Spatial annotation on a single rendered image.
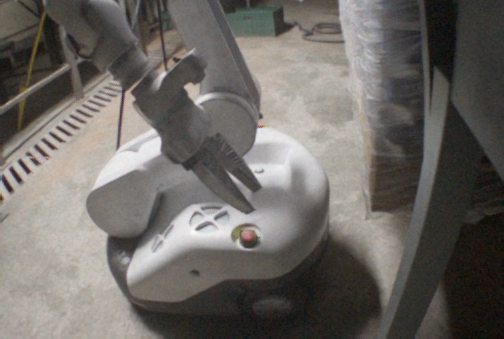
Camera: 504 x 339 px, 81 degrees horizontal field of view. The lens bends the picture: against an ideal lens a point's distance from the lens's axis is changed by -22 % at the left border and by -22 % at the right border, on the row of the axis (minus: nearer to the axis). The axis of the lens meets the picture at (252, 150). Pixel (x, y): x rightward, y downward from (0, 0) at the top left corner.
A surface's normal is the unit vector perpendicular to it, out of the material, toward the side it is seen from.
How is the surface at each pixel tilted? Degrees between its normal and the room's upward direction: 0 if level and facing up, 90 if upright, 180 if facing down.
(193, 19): 90
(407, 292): 90
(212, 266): 90
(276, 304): 90
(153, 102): 74
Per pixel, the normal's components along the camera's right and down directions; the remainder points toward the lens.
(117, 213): -0.07, 0.52
